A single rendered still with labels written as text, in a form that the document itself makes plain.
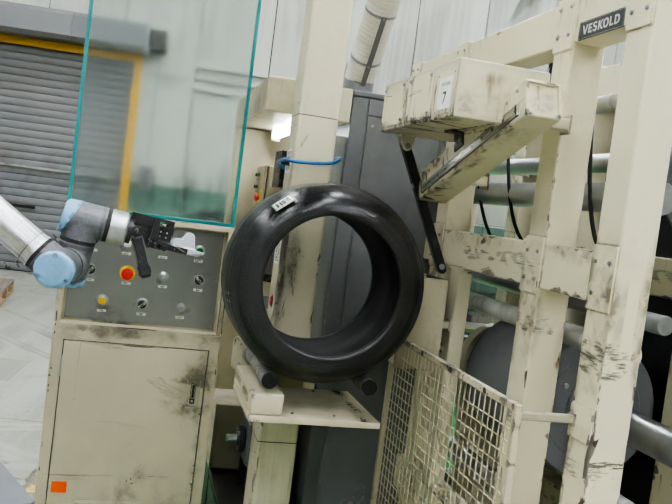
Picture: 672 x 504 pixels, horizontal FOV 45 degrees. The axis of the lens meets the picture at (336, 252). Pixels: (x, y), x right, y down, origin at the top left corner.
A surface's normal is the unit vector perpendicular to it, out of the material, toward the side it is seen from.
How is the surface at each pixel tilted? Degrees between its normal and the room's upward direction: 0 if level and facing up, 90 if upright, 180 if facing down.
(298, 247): 90
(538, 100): 72
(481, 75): 90
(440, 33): 90
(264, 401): 90
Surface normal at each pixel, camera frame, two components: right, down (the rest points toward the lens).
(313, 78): 0.24, 0.08
